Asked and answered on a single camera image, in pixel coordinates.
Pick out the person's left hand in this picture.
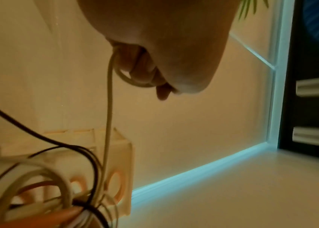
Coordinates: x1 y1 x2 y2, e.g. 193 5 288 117
76 0 242 101

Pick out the cream three-drawer organiser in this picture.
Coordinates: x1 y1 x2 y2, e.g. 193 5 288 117
42 127 135 217

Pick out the pile of cables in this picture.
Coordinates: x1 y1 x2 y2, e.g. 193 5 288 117
0 82 121 228

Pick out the dark green plant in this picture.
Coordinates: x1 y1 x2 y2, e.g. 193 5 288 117
237 0 270 22

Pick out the white flat bar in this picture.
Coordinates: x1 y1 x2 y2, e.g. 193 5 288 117
292 126 319 149
295 75 319 98

